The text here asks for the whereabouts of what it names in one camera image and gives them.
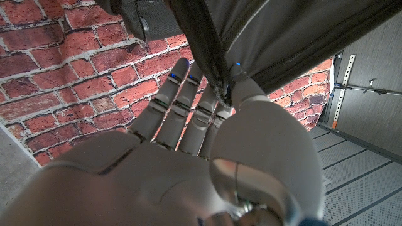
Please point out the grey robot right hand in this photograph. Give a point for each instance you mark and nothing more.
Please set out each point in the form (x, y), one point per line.
(157, 182)

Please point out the black backpack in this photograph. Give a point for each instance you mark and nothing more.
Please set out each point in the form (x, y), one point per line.
(282, 31)

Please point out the brick print backdrop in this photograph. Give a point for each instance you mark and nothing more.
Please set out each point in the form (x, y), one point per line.
(78, 78)

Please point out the white perforated metal rail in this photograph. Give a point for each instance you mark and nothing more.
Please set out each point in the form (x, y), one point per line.
(343, 91)

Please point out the black wall bar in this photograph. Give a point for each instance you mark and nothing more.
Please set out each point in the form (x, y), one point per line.
(367, 89)

